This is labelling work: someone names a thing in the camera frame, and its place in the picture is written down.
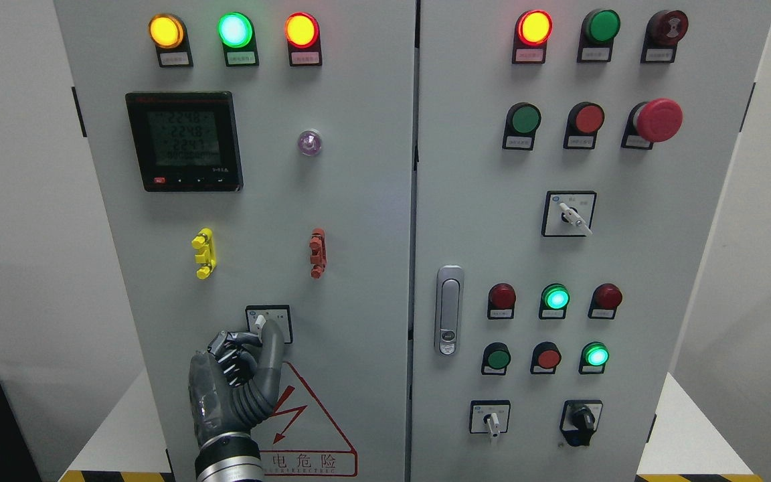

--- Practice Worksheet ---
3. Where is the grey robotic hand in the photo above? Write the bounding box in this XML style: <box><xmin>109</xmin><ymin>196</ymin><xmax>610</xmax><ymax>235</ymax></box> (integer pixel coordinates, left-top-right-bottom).
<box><xmin>189</xmin><ymin>315</ymin><xmax>284</xmax><ymax>449</ymax></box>

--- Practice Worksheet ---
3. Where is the white lever selector switch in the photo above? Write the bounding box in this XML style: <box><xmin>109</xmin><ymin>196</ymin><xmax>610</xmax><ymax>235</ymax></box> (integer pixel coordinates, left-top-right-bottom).
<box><xmin>245</xmin><ymin>305</ymin><xmax>293</xmax><ymax>345</ymax></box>

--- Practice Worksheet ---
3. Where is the lit green indicator light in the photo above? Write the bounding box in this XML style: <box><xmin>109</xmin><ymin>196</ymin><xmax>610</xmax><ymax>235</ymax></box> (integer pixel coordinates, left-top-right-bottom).
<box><xmin>217</xmin><ymin>11</ymin><xmax>260</xmax><ymax>67</ymax></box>

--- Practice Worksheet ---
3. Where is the yellow indicator light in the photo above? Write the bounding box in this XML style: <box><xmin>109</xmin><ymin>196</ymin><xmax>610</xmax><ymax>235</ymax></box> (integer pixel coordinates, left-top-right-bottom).
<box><xmin>148</xmin><ymin>13</ymin><xmax>193</xmax><ymax>68</ymax></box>

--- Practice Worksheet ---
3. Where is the unlit green indicator light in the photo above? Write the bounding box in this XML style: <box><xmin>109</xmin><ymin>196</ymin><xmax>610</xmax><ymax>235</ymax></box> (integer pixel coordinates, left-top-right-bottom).
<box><xmin>576</xmin><ymin>9</ymin><xmax>621</xmax><ymax>63</ymax></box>

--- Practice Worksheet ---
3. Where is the red high voltage warning sticker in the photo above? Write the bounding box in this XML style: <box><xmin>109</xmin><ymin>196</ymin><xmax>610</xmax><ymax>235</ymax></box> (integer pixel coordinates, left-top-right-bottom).
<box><xmin>252</xmin><ymin>361</ymin><xmax>358</xmax><ymax>478</ymax></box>

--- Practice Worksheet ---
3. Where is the yellow terminal connector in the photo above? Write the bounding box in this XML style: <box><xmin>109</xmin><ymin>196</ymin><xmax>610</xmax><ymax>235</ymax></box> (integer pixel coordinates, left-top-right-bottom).
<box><xmin>191</xmin><ymin>228</ymin><xmax>217</xmax><ymax>280</ymax></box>

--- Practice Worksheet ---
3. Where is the red terminal connector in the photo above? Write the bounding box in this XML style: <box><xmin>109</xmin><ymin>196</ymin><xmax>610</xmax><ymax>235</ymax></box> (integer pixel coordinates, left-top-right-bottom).
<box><xmin>309</xmin><ymin>228</ymin><xmax>327</xmax><ymax>278</ymax></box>

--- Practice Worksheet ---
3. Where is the black digital power meter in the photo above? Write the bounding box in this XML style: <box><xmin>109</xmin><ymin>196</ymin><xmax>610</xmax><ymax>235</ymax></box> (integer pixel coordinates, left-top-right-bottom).
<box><xmin>125</xmin><ymin>91</ymin><xmax>244</xmax><ymax>192</ymax></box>

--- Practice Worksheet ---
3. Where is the small purple indicator lamp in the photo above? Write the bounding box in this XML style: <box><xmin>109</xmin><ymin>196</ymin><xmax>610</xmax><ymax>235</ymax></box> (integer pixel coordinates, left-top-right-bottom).
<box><xmin>297</xmin><ymin>129</ymin><xmax>323</xmax><ymax>157</ymax></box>

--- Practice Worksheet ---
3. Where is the green push button lower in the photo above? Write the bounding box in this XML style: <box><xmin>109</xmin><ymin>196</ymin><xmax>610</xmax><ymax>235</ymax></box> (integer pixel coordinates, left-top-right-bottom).
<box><xmin>481</xmin><ymin>342</ymin><xmax>512</xmax><ymax>376</ymax></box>

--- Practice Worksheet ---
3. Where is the dark red indicator left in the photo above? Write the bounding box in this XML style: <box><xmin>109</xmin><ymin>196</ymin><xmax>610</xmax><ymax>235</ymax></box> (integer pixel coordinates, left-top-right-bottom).
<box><xmin>487</xmin><ymin>282</ymin><xmax>517</xmax><ymax>320</ymax></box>

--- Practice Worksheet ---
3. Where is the dark red indicator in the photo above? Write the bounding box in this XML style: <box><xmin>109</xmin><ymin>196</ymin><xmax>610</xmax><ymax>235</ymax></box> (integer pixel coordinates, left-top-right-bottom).
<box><xmin>487</xmin><ymin>282</ymin><xmax>517</xmax><ymax>320</ymax></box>
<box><xmin>588</xmin><ymin>283</ymin><xmax>623</xmax><ymax>320</ymax></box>

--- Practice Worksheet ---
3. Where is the grey electrical cabinet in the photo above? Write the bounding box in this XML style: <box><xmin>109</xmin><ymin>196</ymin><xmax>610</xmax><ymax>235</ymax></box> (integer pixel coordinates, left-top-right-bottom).
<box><xmin>54</xmin><ymin>1</ymin><xmax>771</xmax><ymax>481</ymax></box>

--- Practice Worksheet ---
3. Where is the red push button lower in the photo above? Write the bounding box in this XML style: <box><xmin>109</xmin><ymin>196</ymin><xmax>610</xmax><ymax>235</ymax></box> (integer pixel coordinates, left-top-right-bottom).
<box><xmin>530</xmin><ymin>341</ymin><xmax>562</xmax><ymax>375</ymax></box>

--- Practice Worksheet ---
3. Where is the red push button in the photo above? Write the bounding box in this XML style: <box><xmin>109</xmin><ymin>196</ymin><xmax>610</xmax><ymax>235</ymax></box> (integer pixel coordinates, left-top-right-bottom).
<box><xmin>563</xmin><ymin>102</ymin><xmax>605</xmax><ymax>150</ymax></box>
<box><xmin>530</xmin><ymin>341</ymin><xmax>562</xmax><ymax>375</ymax></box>

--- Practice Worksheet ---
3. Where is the lit green indicator middle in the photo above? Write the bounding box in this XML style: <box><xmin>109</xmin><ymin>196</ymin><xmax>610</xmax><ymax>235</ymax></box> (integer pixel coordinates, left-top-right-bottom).
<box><xmin>538</xmin><ymin>283</ymin><xmax>570</xmax><ymax>320</ymax></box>

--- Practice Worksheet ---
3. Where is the lit red indicator light left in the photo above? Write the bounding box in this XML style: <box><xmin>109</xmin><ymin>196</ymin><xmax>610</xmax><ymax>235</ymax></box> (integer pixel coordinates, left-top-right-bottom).
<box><xmin>284</xmin><ymin>11</ymin><xmax>323</xmax><ymax>67</ymax></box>

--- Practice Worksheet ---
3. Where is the lit red indicator light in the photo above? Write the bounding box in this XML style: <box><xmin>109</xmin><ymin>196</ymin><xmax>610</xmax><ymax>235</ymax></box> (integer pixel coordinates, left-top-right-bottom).
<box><xmin>284</xmin><ymin>11</ymin><xmax>323</xmax><ymax>67</ymax></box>
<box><xmin>511</xmin><ymin>9</ymin><xmax>553</xmax><ymax>65</ymax></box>

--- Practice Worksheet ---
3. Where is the lit green push button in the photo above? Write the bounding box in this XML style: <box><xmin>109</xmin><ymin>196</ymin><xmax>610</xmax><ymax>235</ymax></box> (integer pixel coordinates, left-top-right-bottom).
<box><xmin>578</xmin><ymin>341</ymin><xmax>610</xmax><ymax>375</ymax></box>

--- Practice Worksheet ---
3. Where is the dark red indicator right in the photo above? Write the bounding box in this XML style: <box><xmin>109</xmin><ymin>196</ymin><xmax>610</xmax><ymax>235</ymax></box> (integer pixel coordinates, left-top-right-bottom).
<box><xmin>588</xmin><ymin>283</ymin><xmax>623</xmax><ymax>320</ymax></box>

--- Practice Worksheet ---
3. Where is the green push button upper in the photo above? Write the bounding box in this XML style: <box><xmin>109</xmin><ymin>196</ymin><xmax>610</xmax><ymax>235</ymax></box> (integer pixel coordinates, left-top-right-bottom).
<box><xmin>502</xmin><ymin>102</ymin><xmax>542</xmax><ymax>151</ymax></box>

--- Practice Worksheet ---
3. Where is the red push button upper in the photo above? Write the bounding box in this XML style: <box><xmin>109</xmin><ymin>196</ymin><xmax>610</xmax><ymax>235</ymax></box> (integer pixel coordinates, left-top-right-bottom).
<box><xmin>563</xmin><ymin>102</ymin><xmax>605</xmax><ymax>150</ymax></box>

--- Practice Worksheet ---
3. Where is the lit red indicator light right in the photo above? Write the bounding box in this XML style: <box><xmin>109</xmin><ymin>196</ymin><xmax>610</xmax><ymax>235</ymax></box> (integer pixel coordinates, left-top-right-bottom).
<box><xmin>511</xmin><ymin>9</ymin><xmax>553</xmax><ymax>65</ymax></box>

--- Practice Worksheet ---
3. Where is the red emergency stop button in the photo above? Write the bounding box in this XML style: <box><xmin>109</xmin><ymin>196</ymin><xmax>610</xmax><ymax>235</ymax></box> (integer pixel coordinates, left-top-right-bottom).
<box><xmin>620</xmin><ymin>98</ymin><xmax>683</xmax><ymax>150</ymax></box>

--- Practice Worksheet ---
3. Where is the dark red buzzer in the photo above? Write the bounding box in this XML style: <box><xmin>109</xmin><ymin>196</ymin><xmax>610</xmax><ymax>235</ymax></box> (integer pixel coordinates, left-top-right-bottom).
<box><xmin>640</xmin><ymin>9</ymin><xmax>689</xmax><ymax>64</ymax></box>

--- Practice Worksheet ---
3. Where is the chrome door lock handle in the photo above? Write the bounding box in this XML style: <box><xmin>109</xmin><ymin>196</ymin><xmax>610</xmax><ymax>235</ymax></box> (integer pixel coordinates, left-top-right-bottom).
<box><xmin>434</xmin><ymin>265</ymin><xmax>464</xmax><ymax>356</ymax></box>

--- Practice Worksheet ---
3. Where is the white selector switch lower right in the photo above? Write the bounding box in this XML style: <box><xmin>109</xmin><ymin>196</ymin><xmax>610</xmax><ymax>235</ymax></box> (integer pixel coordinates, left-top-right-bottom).
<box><xmin>469</xmin><ymin>400</ymin><xmax>511</xmax><ymax>441</ymax></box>

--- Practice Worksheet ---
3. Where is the black knob selector switch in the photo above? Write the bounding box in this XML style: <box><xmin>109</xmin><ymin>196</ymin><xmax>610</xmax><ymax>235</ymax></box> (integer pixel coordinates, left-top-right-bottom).
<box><xmin>560</xmin><ymin>399</ymin><xmax>603</xmax><ymax>447</ymax></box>

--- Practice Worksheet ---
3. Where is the white selector switch upper right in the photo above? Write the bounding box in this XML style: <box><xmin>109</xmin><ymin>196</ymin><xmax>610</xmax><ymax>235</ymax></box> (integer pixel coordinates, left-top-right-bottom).
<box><xmin>541</xmin><ymin>190</ymin><xmax>597</xmax><ymax>237</ymax></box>

